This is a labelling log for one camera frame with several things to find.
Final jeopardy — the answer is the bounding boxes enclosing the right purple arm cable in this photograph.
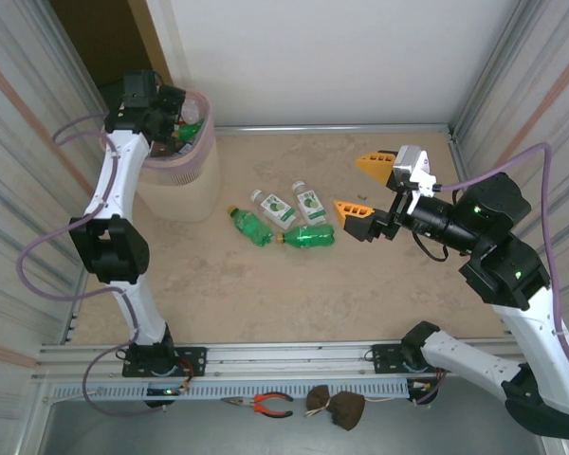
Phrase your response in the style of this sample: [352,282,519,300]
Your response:
[433,143,569,380]

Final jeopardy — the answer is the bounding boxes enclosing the grey metal shelf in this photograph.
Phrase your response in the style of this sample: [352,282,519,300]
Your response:
[18,400,559,455]

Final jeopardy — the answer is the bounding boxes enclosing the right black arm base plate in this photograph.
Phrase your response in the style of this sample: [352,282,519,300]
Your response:
[372,343,459,375]

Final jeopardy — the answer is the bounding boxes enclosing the brown cloth bundle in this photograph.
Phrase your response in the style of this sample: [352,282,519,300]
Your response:
[305,384,366,432]

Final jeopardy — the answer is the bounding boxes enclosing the clear bottle lime label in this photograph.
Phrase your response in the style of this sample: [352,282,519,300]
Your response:
[291,179,328,228]
[249,189,298,228]

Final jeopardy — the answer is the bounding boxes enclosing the slotted grey cable duct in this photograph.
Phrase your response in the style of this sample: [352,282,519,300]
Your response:
[51,378,412,402]

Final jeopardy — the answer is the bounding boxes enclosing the beige bin with pink liner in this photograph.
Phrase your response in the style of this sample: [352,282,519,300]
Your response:
[135,89,223,223]

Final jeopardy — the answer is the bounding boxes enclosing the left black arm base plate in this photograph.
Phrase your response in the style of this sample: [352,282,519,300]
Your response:
[121,346,208,378]

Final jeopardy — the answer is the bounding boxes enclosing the aluminium back frame rail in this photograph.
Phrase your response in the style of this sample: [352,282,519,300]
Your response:
[215,123,454,137]

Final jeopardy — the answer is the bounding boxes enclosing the brown wooden door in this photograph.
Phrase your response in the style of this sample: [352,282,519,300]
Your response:
[126,0,175,90]

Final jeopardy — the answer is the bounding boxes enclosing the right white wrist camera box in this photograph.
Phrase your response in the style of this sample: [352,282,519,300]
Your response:
[391,144,438,196]

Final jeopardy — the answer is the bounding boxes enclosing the aluminium mounting rail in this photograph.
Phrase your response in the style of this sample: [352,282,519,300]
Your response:
[32,337,549,380]

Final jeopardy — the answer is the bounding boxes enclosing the orange handled pliers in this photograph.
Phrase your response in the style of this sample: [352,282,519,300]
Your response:
[220,391,295,419]

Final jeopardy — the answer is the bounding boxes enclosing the aluminium corner post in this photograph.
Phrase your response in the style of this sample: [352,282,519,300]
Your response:
[448,0,540,132]

